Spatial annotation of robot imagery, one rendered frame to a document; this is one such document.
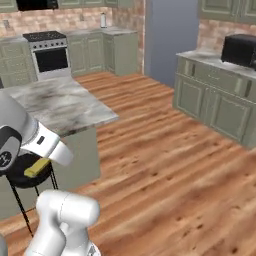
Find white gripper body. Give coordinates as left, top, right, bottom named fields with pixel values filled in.
left=49, top=137, right=75, bottom=167

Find green kitchen island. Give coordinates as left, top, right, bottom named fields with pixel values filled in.
left=0, top=76, right=120, bottom=222

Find grey fridge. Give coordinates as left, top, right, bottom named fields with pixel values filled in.
left=143, top=0, right=201, bottom=89

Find black range hood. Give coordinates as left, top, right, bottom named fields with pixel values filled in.
left=15, top=0, right=60, bottom=12

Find black round stool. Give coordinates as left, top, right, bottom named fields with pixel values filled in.
left=5, top=152, right=60, bottom=238

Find white bottle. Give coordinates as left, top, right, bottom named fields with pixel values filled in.
left=99, top=12, right=108, bottom=29

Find silver stove with oven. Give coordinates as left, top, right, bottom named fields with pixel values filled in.
left=22, top=30, right=73, bottom=81

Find yellow block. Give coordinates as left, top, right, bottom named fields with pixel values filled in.
left=23, top=157, right=52, bottom=179

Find green cupboards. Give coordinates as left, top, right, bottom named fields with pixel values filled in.
left=172, top=53, right=256, bottom=150
left=0, top=0, right=18, bottom=14
left=197, top=0, right=256, bottom=26
left=57, top=0, right=136, bottom=10
left=0, top=36, right=38, bottom=90
left=65, top=29, right=140, bottom=78

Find green upper cupboards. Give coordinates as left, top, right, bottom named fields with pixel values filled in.
left=0, top=0, right=18, bottom=14
left=197, top=0, right=256, bottom=26
left=57, top=0, right=136, bottom=10

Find black microwave oven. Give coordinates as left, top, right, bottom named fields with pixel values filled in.
left=220, top=33, right=256, bottom=71

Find green lower cupboards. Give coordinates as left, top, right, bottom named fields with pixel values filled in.
left=172, top=53, right=256, bottom=150
left=65, top=29, right=140, bottom=78
left=0, top=36, right=38, bottom=90

